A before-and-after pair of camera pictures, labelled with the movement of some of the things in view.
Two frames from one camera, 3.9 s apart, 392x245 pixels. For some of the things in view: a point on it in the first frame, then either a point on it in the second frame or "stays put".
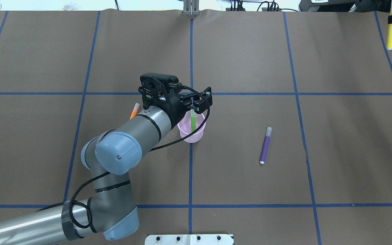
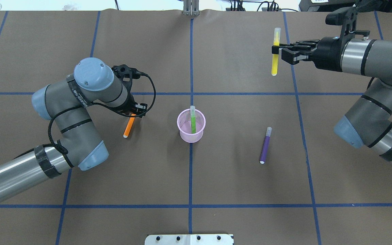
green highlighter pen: x=193 y=120 stays put
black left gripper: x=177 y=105 → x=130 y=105
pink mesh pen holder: x=184 y=126 stays put
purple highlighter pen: x=264 y=153 stays put
